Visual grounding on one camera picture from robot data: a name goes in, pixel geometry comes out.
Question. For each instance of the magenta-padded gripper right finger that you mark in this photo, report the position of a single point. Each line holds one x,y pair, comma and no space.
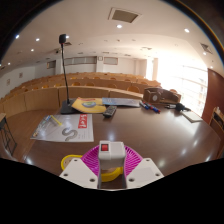
145,171

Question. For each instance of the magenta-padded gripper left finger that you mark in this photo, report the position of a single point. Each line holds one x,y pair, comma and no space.
77,171

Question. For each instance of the white charger with red switch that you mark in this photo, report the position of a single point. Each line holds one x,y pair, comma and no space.
113,156

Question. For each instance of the white printed paper sheet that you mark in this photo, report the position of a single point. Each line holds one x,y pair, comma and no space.
71,131

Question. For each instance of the red marker pen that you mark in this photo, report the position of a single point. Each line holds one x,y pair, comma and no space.
153,108

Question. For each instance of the black gooseneck desk microphone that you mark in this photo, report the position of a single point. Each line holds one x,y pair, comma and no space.
68,107

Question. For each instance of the blue marker pen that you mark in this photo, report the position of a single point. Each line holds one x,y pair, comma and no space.
144,105

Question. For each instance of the black remote control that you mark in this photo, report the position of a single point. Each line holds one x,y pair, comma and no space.
110,111

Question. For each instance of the white notebook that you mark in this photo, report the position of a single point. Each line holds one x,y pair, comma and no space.
192,116

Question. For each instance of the black handheld device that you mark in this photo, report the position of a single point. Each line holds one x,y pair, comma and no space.
180,107

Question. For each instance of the small black-legged side table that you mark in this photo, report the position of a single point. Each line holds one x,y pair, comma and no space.
6,131

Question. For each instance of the wooden auditorium seat rows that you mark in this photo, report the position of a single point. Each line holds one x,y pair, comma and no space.
40,98

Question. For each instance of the wooden shelf unit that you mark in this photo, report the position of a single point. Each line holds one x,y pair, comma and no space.
217,121

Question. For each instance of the large bright window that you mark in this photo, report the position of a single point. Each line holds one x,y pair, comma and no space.
186,83

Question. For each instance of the small ceiling vent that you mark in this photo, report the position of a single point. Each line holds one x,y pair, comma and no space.
206,48

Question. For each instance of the round ceiling lights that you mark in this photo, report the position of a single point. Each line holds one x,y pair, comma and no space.
119,26

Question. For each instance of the large square ceiling vent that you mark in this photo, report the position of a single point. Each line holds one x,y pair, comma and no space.
124,15

